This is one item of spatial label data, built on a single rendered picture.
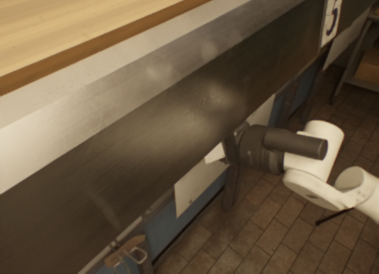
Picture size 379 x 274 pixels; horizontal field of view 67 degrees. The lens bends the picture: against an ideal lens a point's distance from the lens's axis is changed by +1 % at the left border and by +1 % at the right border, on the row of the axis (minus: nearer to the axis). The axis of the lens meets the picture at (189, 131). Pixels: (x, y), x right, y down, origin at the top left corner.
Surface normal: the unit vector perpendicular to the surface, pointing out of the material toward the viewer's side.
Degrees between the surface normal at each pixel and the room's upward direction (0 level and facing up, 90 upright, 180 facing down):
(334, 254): 0
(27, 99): 33
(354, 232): 0
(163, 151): 80
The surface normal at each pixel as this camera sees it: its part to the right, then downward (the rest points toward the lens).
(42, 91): 0.40, -0.35
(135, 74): 0.61, -0.04
